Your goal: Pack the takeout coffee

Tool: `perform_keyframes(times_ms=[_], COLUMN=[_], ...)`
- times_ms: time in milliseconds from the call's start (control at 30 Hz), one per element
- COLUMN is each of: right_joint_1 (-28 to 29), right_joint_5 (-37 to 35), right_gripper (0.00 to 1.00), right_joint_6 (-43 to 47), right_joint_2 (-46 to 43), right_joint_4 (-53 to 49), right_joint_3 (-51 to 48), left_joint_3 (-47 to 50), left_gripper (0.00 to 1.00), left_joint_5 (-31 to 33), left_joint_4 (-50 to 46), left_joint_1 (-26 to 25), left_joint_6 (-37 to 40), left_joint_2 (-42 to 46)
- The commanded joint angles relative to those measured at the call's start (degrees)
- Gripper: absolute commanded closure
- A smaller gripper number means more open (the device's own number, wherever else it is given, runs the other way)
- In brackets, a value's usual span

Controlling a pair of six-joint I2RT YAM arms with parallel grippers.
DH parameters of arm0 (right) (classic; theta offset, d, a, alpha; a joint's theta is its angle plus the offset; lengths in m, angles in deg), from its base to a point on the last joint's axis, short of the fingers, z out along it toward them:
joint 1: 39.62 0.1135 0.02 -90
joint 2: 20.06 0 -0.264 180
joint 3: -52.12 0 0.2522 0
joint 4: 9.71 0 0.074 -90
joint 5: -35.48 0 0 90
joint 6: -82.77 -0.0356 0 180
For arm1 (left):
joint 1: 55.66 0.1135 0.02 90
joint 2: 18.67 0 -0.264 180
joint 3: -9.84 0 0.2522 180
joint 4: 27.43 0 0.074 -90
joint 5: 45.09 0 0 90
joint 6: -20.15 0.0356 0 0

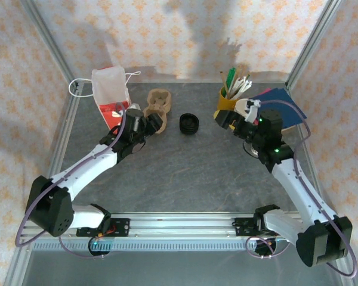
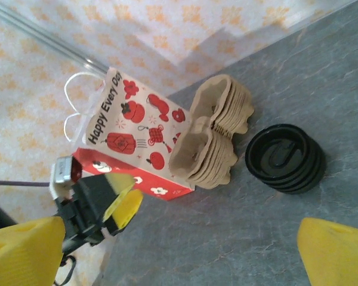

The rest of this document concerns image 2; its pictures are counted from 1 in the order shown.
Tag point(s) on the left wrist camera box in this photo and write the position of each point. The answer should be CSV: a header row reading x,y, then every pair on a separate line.
x,y
64,169

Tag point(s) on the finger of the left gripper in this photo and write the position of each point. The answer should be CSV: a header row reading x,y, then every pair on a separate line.
x,y
122,182
128,207

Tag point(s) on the red and white paper bag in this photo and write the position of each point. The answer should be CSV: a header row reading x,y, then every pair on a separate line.
x,y
137,119

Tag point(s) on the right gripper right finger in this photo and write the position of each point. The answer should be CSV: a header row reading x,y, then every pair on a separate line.
x,y
337,256

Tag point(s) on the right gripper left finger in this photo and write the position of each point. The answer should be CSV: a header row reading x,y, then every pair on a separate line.
x,y
21,256

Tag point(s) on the stack of pulp cup carriers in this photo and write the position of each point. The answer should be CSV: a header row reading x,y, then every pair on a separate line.
x,y
197,155

